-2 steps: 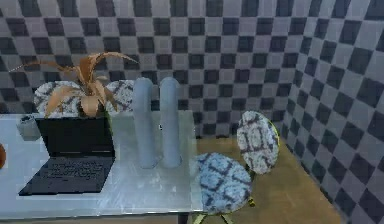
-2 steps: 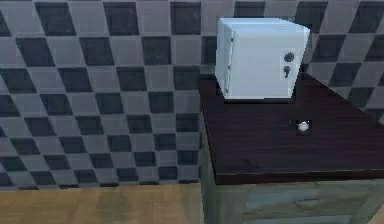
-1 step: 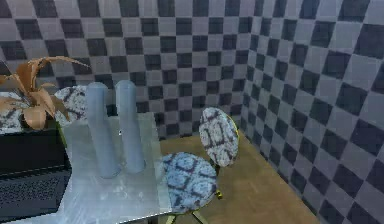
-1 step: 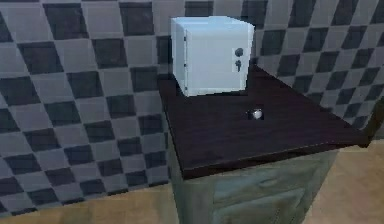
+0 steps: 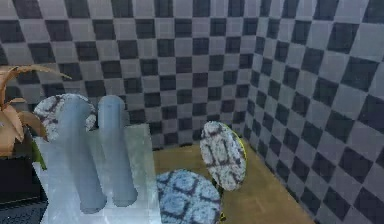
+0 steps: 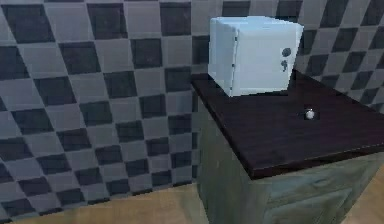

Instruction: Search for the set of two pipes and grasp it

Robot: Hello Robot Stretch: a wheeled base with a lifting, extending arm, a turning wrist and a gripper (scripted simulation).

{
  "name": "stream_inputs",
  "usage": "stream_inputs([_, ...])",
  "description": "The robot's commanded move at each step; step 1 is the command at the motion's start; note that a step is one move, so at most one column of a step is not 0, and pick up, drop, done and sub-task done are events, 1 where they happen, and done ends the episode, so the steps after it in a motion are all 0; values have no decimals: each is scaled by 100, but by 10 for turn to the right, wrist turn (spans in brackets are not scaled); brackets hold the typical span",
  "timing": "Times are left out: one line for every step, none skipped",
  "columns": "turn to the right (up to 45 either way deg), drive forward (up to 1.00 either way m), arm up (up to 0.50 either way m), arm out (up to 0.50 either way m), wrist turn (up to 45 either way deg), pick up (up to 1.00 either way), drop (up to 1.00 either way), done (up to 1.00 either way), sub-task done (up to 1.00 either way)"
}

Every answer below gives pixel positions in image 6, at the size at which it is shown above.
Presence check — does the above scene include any white microwave oven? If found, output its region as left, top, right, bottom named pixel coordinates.
left=207, top=15, right=305, bottom=98

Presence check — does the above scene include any grey-green cabinet with dark top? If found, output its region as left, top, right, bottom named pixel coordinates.
left=190, top=69, right=384, bottom=224

